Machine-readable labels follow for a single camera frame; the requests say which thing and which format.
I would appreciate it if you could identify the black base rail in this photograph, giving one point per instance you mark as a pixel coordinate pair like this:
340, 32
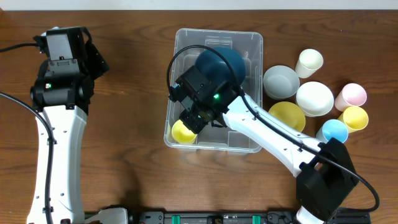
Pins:
248, 217

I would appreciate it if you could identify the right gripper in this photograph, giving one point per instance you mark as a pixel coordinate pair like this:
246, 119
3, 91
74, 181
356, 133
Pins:
193, 118

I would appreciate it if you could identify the pink cup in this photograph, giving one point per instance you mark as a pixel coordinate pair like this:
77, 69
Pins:
352, 94

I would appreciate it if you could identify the white small bowl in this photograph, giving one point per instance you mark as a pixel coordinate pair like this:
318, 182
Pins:
314, 99

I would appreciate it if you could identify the cream cup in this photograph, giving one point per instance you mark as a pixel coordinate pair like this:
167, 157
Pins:
309, 61

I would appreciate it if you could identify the clear plastic storage bin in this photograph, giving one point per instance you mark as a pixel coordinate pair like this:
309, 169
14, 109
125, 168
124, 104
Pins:
250, 47

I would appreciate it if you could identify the yellow small bowl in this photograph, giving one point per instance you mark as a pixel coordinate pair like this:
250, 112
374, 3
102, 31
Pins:
290, 114

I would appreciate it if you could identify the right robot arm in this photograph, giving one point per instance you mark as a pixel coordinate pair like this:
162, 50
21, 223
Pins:
324, 172

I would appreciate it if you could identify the yellow cup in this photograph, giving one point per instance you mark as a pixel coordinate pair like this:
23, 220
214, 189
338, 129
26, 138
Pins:
182, 134
354, 118

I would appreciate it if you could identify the grey small bowl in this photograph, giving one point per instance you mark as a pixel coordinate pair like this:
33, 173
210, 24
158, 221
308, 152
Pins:
280, 82

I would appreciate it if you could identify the light blue cup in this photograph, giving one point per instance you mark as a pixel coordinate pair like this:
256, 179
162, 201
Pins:
332, 129

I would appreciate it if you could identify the dark blue bowl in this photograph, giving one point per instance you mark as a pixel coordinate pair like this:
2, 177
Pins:
215, 68

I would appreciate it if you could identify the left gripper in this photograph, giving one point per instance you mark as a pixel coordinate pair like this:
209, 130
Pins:
97, 58

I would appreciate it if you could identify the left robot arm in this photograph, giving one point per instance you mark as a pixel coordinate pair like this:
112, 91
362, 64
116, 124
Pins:
61, 97

